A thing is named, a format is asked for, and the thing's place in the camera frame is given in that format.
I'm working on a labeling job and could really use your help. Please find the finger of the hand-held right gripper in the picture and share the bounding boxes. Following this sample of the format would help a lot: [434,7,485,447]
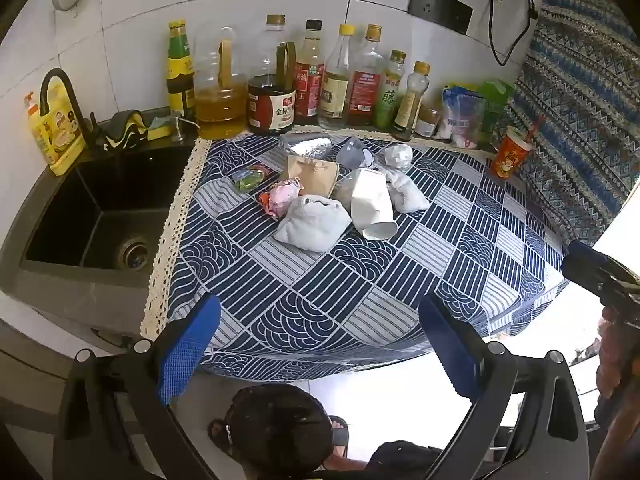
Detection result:
[561,240,640,307]

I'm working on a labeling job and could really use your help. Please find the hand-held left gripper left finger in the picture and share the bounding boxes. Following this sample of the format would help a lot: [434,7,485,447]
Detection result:
[52,292,223,480]

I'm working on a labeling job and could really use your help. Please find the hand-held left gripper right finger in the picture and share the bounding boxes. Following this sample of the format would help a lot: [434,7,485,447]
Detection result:
[417,294,591,480]

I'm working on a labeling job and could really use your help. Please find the black trash bin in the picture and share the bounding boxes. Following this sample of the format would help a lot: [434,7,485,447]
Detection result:
[224,384,335,480]

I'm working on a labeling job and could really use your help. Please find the white tissue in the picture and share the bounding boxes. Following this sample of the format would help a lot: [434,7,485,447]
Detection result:
[386,169,432,214]

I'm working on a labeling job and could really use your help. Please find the large white tissue wad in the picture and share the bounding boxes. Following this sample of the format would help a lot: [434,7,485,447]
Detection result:
[274,195,352,254]

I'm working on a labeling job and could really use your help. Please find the pink wrapper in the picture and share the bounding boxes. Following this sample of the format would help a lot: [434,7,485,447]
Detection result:
[259,180,304,219]

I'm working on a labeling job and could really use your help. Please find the green candy wrapper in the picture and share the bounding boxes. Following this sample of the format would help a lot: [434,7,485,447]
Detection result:
[231,164,269,194]

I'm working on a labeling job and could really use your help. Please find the brown paper bag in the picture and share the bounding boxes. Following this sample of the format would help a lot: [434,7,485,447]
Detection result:
[284,155,342,199]

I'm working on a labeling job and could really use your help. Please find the person's right hand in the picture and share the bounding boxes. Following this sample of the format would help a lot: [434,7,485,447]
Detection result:
[596,305,636,413]

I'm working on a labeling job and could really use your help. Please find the person's sandaled foot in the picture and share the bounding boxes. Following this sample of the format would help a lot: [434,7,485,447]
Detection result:
[207,419,233,454]
[327,414,352,448]

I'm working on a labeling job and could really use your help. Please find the person's black shorts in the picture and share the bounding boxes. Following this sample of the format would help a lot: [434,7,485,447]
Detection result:
[367,440,442,480]

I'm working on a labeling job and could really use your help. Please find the red paper cup with straw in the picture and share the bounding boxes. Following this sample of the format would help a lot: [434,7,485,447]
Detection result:
[489,115,546,180]

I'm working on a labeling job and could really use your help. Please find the blue patterned tablecloth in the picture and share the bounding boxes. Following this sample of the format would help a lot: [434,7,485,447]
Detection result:
[141,127,571,383]

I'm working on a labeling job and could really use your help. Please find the blue patterned woven cloth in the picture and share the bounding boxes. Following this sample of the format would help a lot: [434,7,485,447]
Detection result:
[512,0,640,248]

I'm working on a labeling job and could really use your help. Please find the person's bare leg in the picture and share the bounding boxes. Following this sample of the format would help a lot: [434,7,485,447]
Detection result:
[320,452,368,472]

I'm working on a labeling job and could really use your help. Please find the black kitchen sink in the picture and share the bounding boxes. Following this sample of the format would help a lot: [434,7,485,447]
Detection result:
[20,145,198,291]

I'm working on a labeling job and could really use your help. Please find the green plastic bag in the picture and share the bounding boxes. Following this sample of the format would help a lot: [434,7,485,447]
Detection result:
[477,80,516,149]

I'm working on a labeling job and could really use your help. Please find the blue white plastic bag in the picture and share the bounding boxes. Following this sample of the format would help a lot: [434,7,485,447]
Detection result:
[440,85,489,149]

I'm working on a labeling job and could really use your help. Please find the brown spice jar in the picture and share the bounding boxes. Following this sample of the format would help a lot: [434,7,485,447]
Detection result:
[415,102,444,140]

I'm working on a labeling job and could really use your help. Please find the metal sink fitting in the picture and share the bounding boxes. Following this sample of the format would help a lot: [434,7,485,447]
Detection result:
[171,114,201,142]

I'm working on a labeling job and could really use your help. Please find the yellow green sponge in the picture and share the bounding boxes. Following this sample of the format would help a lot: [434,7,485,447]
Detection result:
[147,116,174,142]

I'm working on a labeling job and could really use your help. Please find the dark cloth with yellow stripe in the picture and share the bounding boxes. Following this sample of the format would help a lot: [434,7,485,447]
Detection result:
[92,109,151,152]

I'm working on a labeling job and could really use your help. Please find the clear cooking oil jug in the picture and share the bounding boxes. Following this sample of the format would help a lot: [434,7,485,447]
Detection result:
[194,27,249,139]

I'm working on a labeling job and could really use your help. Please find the yellow dish soap bottle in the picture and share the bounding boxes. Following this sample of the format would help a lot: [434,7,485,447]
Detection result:
[24,91,87,177]

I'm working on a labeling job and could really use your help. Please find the green label oil bottle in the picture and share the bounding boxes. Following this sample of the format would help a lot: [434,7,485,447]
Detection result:
[374,50,407,131]

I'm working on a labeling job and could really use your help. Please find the dark soy sauce jug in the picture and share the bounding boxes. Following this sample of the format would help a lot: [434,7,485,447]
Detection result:
[246,14,297,135]

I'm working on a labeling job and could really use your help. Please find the green label sauce bottle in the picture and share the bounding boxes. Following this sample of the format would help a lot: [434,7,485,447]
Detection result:
[166,20,197,121]

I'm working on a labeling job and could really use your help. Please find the clear bottle with yellow cap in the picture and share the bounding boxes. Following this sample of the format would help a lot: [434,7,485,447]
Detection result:
[317,23,356,130]

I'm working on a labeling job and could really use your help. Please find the black cap red label bottle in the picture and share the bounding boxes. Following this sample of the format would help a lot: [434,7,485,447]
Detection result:
[294,19,326,127]

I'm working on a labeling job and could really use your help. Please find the black faucet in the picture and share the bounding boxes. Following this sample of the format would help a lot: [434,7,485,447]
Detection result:
[39,68,96,149]

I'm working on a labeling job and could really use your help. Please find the black cable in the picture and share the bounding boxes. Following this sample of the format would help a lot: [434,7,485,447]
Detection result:
[487,0,539,67]

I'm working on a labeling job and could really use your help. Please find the black wall outlet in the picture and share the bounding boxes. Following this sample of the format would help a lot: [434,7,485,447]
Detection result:
[406,0,474,36]

